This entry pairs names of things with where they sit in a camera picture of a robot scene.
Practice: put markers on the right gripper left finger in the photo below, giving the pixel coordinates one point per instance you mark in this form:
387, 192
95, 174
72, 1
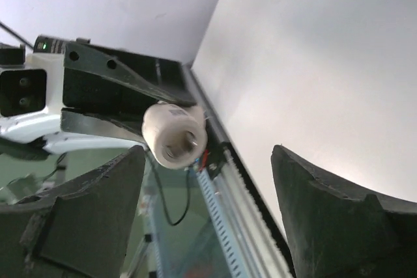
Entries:
80, 228

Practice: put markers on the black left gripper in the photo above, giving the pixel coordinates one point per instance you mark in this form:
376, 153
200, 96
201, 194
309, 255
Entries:
113, 82

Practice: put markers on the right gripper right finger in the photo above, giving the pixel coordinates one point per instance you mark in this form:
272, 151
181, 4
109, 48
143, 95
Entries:
336, 228

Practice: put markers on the white pipe elbow fitting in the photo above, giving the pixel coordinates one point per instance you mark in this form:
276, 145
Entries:
176, 136

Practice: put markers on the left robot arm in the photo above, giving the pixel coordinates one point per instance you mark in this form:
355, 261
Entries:
19, 47

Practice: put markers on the aluminium front rail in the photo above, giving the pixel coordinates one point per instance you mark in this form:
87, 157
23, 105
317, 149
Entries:
261, 243

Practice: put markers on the blue slotted cable duct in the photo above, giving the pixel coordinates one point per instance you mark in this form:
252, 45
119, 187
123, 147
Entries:
225, 236

